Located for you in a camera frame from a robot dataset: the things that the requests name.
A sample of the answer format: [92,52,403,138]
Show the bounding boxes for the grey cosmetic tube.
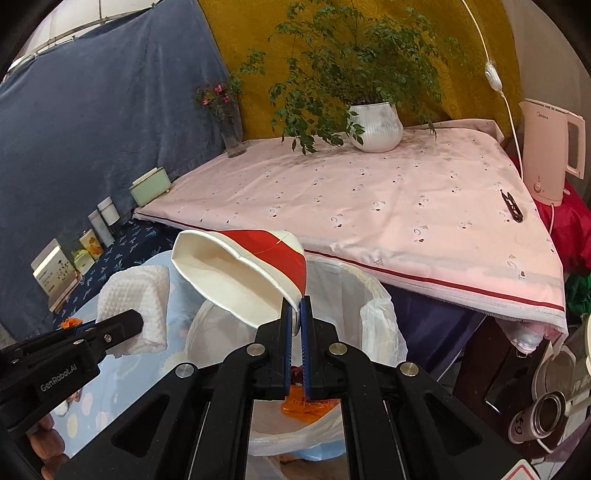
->
[88,210,115,249]

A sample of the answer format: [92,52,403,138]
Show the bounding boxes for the small orange print box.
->
[78,229,103,259]

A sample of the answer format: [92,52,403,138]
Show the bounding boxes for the person's left hand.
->
[25,413,69,477]

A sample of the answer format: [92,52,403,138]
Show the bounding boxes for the white waffle tissue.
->
[96,265,171,358]

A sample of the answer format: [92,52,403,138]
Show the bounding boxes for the green plant in white pot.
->
[238,0,467,155]

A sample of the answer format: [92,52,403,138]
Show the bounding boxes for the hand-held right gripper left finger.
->
[55,298,297,480]

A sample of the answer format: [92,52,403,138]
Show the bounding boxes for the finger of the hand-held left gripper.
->
[83,309,144,355]

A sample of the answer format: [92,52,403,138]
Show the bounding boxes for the glass vase with pink flowers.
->
[194,76,252,158]

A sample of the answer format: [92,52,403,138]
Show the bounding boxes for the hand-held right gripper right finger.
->
[299,296,527,480]

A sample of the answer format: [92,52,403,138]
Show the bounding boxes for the black clip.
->
[500,188,525,223]

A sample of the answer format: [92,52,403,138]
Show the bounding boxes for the metal can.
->
[508,391,570,444]

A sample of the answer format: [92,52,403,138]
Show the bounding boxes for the green tissue box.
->
[128,167,172,208]

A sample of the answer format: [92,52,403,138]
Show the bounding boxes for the green cloth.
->
[566,272,591,319]

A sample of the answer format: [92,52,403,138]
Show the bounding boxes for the yellow backdrop cloth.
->
[198,0,525,144]

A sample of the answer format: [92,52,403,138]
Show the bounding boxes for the pink printed tablecloth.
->
[133,119,570,340]

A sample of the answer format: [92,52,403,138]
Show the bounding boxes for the bin with white plastic bag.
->
[185,256,409,480]

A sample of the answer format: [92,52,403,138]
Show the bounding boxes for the white floral print box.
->
[31,239,81,312]

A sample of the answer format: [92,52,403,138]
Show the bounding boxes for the blue backdrop cloth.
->
[0,0,232,337]

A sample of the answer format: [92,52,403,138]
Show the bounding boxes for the glass pot with white lid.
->
[538,314,591,407]

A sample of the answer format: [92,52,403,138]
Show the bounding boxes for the red cloth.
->
[533,180,591,278]

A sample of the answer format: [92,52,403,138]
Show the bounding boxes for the white cosmetic jar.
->
[97,196,120,227]

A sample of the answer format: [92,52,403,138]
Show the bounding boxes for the dark blue patterned cloth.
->
[53,220,185,328]

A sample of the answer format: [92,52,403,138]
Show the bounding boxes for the pink electric kettle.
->
[518,98,587,206]

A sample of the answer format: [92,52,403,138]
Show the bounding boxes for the white cable with switch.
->
[462,0,527,176]

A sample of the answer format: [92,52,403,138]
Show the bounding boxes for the red and white paper cup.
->
[171,228,308,329]

